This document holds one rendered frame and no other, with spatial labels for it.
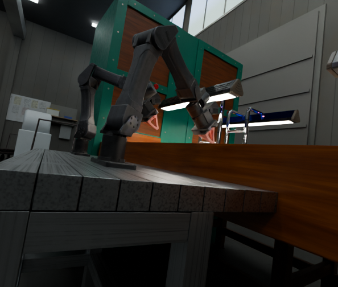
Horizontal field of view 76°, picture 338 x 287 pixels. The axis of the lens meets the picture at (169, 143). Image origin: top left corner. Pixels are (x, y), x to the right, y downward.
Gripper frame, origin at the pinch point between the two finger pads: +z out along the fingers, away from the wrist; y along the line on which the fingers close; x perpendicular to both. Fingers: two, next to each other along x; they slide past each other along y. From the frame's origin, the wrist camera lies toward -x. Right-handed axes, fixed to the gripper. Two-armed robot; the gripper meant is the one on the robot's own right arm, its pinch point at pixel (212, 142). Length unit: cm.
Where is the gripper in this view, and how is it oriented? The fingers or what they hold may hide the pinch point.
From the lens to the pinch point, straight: 95.6
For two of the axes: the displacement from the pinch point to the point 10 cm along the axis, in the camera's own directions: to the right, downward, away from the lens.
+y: -5.8, 0.0, 8.2
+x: -6.4, 6.2, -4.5
